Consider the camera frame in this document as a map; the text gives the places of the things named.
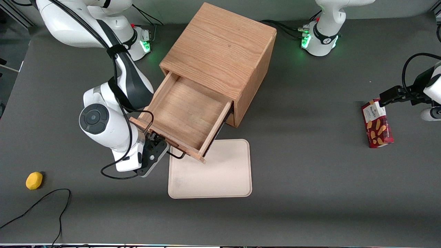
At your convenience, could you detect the beige plastic tray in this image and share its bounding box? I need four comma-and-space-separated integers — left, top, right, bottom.
168, 139, 253, 199

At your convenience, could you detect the wooden drawer cabinet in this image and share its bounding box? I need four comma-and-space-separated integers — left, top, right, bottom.
159, 2, 277, 128

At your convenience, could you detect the wooden drawer with short handle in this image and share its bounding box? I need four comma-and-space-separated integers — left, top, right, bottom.
129, 71, 234, 164

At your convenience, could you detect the thin black table cable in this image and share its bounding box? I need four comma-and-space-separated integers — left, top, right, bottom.
0, 188, 72, 247

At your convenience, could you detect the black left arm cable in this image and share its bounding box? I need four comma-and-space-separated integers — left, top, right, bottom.
401, 53, 441, 97

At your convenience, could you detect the red tartan shortbread cookie box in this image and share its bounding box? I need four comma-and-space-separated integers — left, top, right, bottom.
361, 98, 394, 148

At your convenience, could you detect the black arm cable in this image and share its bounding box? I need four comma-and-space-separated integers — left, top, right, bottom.
48, 0, 154, 180
401, 53, 441, 97

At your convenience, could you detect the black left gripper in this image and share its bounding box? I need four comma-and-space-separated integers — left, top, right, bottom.
379, 68, 435, 107

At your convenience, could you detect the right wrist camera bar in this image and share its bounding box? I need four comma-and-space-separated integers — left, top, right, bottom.
137, 141, 169, 178

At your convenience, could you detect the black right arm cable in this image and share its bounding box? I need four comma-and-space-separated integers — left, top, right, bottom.
48, 0, 154, 180

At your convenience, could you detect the yellow lemon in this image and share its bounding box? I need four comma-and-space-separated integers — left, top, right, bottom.
25, 172, 43, 190

